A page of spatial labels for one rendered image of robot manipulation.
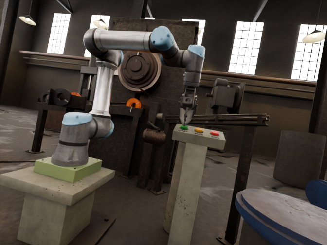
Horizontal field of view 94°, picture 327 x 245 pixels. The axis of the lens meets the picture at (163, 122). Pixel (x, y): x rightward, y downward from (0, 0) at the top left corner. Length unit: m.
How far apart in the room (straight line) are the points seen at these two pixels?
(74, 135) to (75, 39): 10.76
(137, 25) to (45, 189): 1.83
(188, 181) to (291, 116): 8.09
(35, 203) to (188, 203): 0.65
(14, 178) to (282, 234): 0.85
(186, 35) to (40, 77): 11.05
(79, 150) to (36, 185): 0.18
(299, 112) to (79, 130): 8.65
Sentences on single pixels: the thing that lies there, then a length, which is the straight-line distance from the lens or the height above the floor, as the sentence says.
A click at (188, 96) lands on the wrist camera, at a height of 0.74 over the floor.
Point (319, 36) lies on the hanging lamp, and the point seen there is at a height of 4.40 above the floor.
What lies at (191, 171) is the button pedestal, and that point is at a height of 0.41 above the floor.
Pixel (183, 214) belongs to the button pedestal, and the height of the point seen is 0.21.
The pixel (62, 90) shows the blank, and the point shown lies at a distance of 1.61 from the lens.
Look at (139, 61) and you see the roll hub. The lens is 1.60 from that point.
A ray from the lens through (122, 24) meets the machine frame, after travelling 2.19.
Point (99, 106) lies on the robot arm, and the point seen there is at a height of 0.63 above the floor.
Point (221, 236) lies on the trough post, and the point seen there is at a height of 0.01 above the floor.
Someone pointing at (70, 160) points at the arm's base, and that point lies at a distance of 0.79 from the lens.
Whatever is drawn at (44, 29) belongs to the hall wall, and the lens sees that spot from 13.26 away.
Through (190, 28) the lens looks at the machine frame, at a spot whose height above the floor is 1.67.
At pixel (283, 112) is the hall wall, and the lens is 8.56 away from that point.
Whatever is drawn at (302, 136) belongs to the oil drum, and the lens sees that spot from 3.30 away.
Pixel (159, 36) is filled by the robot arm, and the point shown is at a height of 0.90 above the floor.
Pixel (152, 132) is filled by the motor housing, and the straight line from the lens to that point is 1.37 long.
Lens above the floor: 0.60
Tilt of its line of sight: level
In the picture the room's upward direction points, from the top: 10 degrees clockwise
